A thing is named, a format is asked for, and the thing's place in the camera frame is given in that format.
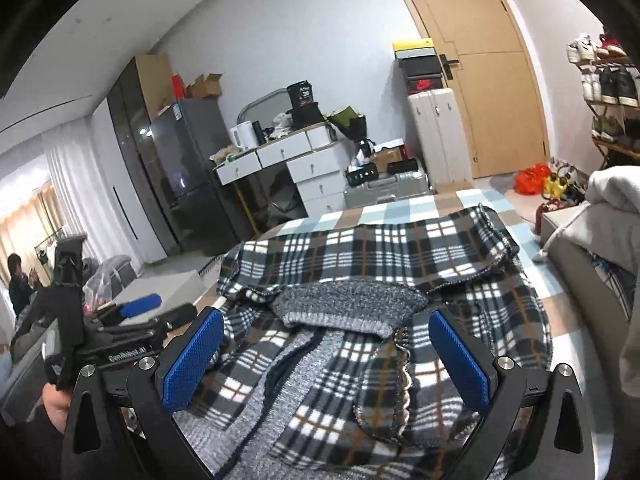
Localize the plaid fleece cardigan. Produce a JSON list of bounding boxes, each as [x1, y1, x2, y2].
[[174, 202, 554, 480]]

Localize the left hand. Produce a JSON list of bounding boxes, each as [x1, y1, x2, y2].
[[42, 382, 73, 434]]

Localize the person in background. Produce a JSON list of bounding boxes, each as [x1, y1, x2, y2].
[[8, 252, 42, 316]]

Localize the checkered bed sheet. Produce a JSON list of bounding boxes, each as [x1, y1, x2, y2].
[[199, 186, 601, 480]]

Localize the black refrigerator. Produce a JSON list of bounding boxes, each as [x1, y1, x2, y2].
[[145, 98, 254, 256]]

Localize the white electric kettle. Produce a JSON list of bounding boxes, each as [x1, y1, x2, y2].
[[229, 122, 259, 152]]

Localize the grey hoodie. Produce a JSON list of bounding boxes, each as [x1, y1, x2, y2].
[[534, 166, 639, 287]]

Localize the white drawer desk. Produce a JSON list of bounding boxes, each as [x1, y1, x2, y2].
[[216, 122, 352, 218]]

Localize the orange plastic bag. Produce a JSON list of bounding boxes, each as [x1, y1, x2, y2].
[[514, 162, 551, 196]]

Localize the silver aluminium suitcase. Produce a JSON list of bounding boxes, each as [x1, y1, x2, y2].
[[344, 169, 432, 209]]

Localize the white upright suitcase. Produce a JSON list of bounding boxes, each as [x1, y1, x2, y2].
[[408, 89, 473, 193]]

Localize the bamboo shoe rack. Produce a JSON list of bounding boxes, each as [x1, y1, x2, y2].
[[565, 28, 639, 169]]

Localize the wooden door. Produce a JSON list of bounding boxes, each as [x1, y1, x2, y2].
[[405, 0, 548, 177]]

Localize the stacked shoe boxes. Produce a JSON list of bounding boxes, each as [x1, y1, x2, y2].
[[393, 38, 444, 94]]

